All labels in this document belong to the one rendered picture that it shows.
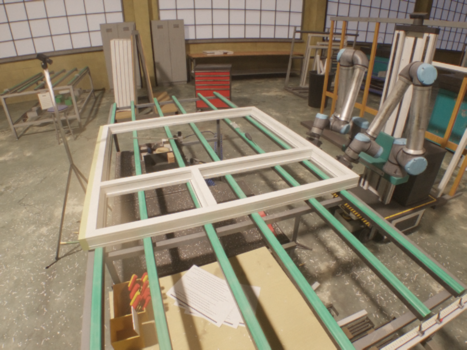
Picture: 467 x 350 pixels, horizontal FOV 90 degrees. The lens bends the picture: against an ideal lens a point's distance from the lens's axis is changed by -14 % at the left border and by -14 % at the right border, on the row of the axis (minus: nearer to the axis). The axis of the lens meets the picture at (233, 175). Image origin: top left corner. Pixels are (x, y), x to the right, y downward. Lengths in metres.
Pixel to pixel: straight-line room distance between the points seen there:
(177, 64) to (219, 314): 8.11
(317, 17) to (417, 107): 9.11
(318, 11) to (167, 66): 5.70
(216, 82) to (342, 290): 4.26
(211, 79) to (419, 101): 4.08
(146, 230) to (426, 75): 1.74
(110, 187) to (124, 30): 7.31
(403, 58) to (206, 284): 2.13
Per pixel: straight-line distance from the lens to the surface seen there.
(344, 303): 2.16
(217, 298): 1.27
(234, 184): 1.55
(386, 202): 2.66
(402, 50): 2.46
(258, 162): 1.71
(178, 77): 8.85
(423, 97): 1.92
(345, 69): 2.38
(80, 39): 9.22
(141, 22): 8.73
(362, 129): 2.48
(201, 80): 5.34
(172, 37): 8.72
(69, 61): 9.33
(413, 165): 2.05
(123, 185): 1.58
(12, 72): 9.81
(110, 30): 8.64
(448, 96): 5.30
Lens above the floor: 1.69
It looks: 30 degrees down
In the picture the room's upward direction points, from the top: straight up
